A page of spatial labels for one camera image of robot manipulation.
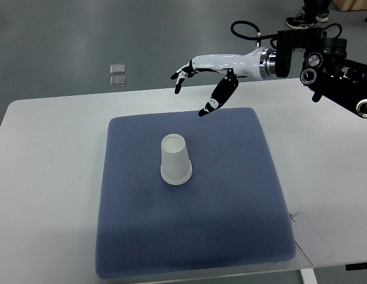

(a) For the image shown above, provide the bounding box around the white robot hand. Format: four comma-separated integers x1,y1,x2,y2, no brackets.
170,47,274,117

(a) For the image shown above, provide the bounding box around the white paper cup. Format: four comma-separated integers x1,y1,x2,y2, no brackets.
160,160,192,186
160,134,192,180

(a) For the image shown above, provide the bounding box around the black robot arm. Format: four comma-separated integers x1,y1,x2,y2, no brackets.
171,28,367,118

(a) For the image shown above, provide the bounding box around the metal floor plate upper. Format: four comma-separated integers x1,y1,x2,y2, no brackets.
110,63,125,75

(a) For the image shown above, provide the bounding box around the white paper cup on cushion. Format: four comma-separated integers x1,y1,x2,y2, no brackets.
160,160,192,186

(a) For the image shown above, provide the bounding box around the black sneaker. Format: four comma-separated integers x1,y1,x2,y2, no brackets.
316,10,330,22
285,14,317,30

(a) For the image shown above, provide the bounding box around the blue textured cushion mat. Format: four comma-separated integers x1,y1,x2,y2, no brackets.
96,108,296,279

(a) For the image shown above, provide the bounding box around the wooden box corner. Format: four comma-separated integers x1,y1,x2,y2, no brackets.
333,0,367,11

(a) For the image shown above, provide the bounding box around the white paper tag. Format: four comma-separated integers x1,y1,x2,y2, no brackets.
291,214,333,266

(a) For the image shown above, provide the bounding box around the white table leg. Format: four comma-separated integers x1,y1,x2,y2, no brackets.
300,269,318,284

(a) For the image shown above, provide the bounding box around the black table control panel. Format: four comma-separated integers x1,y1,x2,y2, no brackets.
345,262,367,271

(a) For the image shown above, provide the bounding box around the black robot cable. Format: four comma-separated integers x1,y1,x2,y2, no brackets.
230,20,279,48

